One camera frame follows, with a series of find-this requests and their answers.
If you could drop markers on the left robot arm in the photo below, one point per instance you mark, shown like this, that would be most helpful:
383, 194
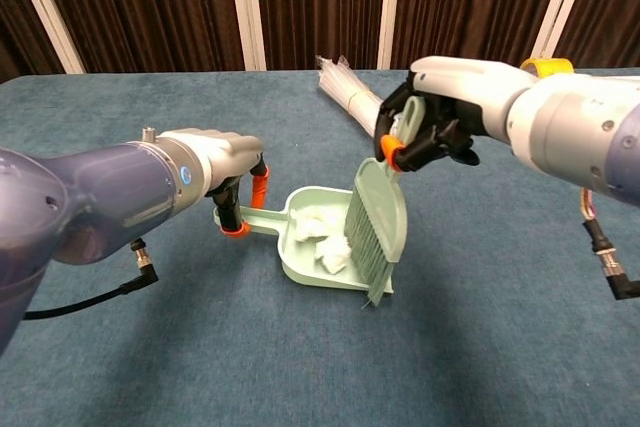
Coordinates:
100, 187

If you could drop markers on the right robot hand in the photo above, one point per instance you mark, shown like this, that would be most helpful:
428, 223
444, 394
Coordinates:
465, 79

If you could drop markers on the yellow packing tape roll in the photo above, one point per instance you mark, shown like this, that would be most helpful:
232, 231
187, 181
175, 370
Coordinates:
547, 67

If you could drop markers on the white partition frame post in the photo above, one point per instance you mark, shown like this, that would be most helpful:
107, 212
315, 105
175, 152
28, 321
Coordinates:
45, 7
246, 7
562, 2
390, 7

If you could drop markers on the light green plastic dustpan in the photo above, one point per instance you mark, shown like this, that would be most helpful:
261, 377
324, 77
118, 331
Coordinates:
265, 221

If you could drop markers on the bundle of clear wrapped straws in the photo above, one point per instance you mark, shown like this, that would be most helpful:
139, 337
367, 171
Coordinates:
345, 92

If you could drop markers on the light green hand broom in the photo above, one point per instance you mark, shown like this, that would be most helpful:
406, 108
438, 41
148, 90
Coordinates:
385, 197

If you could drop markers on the blue table cloth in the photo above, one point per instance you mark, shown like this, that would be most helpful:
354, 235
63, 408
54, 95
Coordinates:
450, 347

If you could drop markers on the white paper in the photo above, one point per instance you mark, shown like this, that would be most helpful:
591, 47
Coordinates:
332, 252

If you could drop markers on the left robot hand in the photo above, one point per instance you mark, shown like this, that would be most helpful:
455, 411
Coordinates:
230, 152

